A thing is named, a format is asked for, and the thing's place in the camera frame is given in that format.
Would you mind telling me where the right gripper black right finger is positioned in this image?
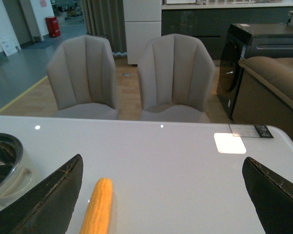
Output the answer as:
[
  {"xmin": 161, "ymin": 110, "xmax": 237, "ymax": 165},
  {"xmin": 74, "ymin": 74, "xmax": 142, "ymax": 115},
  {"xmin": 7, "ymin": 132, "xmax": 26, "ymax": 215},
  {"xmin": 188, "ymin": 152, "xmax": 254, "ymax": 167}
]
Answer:
[{"xmin": 242, "ymin": 157, "xmax": 293, "ymax": 234}]

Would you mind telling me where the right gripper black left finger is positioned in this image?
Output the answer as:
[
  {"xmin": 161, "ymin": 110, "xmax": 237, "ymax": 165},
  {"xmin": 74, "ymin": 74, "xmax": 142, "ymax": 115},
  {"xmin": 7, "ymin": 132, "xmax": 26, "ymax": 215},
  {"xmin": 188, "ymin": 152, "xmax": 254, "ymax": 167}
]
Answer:
[{"xmin": 0, "ymin": 155, "xmax": 84, "ymax": 234}]

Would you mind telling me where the yellow corn cob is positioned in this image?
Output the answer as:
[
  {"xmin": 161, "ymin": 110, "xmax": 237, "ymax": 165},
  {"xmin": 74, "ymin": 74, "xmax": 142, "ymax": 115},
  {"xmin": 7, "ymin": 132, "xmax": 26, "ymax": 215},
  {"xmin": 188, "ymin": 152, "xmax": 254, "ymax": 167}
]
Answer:
[{"xmin": 80, "ymin": 178, "xmax": 113, "ymax": 234}]

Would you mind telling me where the white electric cooking pot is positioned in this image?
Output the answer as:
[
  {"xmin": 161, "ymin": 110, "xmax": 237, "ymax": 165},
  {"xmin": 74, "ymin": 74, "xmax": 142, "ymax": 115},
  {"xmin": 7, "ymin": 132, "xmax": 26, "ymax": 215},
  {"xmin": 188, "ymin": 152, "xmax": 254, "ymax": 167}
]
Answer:
[{"xmin": 0, "ymin": 133, "xmax": 42, "ymax": 211}]

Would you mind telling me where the table corner sticker label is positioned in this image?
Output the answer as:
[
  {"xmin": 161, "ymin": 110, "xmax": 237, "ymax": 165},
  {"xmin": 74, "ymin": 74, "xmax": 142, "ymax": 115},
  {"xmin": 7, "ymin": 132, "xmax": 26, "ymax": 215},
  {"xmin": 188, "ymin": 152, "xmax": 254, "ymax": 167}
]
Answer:
[{"xmin": 229, "ymin": 124, "xmax": 273, "ymax": 138}]

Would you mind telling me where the brown sofa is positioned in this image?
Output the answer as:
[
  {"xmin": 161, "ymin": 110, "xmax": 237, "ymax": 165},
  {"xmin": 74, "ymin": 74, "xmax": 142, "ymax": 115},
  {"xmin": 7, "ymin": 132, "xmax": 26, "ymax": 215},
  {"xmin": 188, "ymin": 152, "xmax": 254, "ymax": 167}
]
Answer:
[{"xmin": 232, "ymin": 57, "xmax": 293, "ymax": 141}]

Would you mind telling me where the left beige upholstered chair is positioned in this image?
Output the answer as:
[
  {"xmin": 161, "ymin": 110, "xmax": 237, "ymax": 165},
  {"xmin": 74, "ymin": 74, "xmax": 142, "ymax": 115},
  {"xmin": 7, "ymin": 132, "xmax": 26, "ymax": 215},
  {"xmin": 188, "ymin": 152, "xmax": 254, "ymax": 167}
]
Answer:
[{"xmin": 46, "ymin": 35, "xmax": 118, "ymax": 120}]

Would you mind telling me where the beige upholstered chair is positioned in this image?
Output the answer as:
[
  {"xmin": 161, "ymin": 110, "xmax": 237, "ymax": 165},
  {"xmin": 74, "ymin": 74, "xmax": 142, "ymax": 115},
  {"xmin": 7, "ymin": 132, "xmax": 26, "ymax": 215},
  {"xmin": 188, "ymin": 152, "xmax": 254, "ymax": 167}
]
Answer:
[
  {"xmin": 137, "ymin": 34, "xmax": 215, "ymax": 123},
  {"xmin": 46, "ymin": 35, "xmax": 118, "ymax": 120}
]

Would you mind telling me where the black washing machine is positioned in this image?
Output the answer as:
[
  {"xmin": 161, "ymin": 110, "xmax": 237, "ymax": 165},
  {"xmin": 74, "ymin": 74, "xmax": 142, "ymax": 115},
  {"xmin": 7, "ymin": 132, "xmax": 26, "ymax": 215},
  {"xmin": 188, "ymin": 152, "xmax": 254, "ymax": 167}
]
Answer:
[{"xmin": 216, "ymin": 23, "xmax": 293, "ymax": 120}]

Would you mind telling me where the right beige upholstered chair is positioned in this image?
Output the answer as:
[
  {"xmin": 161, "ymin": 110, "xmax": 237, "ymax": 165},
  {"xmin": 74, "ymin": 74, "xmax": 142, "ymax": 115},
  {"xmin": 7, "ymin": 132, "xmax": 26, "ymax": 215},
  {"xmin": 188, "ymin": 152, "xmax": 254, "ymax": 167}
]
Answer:
[{"xmin": 137, "ymin": 34, "xmax": 215, "ymax": 123}]

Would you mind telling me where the white floor sign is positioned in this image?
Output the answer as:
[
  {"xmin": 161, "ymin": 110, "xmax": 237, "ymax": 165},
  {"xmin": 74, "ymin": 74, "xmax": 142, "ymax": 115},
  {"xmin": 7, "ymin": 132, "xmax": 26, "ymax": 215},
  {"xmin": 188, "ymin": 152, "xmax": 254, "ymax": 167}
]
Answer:
[{"xmin": 0, "ymin": 37, "xmax": 21, "ymax": 57}]

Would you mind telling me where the red fire extinguisher box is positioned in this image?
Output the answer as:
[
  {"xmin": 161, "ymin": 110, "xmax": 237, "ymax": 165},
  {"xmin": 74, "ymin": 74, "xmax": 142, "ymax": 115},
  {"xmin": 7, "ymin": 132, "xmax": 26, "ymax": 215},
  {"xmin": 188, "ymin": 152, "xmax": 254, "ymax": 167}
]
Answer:
[{"xmin": 45, "ymin": 17, "xmax": 61, "ymax": 38}]

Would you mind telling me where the dark grey kitchen counter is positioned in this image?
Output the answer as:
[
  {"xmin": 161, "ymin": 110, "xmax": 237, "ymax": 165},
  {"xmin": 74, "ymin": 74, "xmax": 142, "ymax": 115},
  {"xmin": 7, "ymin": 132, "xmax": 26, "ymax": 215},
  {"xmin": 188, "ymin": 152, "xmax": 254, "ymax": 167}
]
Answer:
[{"xmin": 161, "ymin": 0, "xmax": 293, "ymax": 60}]

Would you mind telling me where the grey ribbed curtain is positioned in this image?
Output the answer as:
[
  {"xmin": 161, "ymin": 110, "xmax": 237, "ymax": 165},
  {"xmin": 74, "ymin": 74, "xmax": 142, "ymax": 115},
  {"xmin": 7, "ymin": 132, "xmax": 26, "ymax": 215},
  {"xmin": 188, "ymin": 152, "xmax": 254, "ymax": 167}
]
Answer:
[{"xmin": 82, "ymin": 0, "xmax": 127, "ymax": 54}]

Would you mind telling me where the white refrigerator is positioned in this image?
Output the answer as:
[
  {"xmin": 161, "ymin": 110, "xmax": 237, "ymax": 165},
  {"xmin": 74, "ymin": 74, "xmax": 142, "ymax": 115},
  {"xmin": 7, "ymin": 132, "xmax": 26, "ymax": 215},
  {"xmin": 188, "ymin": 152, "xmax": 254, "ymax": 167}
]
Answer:
[{"xmin": 123, "ymin": 0, "xmax": 162, "ymax": 65}]

